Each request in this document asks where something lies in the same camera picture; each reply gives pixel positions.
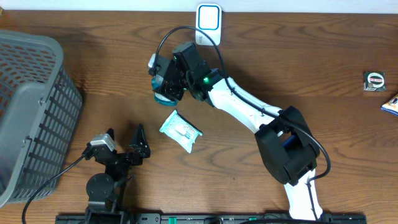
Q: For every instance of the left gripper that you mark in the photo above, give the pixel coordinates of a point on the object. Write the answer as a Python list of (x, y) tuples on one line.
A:
[(135, 159)]

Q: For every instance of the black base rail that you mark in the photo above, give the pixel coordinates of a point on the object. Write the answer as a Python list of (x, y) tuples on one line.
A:
[(156, 218)]

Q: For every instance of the light blue wipes pack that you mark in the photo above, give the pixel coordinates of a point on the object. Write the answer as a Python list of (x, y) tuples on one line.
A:
[(180, 130)]

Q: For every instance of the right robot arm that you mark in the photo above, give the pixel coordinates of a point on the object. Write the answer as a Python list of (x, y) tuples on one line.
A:
[(286, 145)]

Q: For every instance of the white barcode scanner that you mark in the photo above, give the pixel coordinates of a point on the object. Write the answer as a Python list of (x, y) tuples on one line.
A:
[(208, 19)]

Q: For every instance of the grey plastic basket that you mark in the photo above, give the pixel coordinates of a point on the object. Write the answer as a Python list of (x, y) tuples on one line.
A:
[(40, 110)]

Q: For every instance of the green ointment tin box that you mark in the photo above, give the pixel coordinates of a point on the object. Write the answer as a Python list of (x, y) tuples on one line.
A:
[(374, 81)]

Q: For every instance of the teal mouthwash bottle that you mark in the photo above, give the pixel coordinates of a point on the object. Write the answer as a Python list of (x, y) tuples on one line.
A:
[(159, 96)]

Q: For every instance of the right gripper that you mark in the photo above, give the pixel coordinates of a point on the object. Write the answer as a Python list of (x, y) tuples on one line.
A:
[(167, 89)]

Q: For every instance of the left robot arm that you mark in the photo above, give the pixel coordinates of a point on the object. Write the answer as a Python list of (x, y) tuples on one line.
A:
[(106, 190)]

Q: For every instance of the snack bag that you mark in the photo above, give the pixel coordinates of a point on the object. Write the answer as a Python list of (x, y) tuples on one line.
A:
[(391, 106)]

